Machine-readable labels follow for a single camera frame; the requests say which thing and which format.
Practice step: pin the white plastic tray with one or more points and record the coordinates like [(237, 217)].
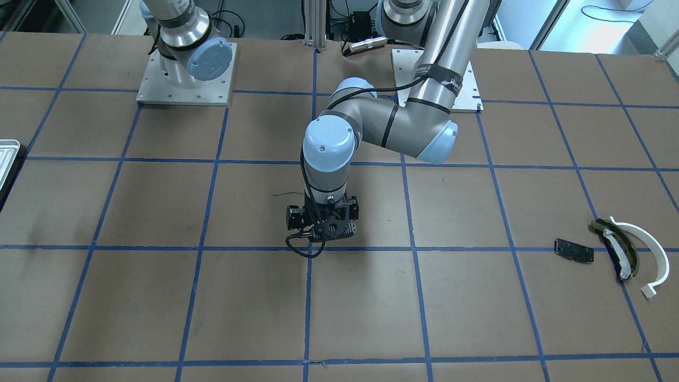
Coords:
[(9, 153)]

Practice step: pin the dark green curved part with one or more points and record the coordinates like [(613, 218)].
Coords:
[(619, 246)]

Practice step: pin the aluminium extrusion post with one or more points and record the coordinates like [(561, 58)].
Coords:
[(315, 22)]

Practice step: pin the black flat bracket plate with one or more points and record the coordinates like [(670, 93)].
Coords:
[(573, 251)]

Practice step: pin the white curved plastic part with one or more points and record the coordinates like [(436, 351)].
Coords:
[(657, 250)]

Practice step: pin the silver metal connector block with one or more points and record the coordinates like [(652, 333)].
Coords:
[(366, 45)]

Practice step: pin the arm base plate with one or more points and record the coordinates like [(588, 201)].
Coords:
[(154, 90), (468, 100)]

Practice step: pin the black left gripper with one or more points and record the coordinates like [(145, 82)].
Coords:
[(295, 215)]

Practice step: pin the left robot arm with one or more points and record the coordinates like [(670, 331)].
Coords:
[(447, 32)]

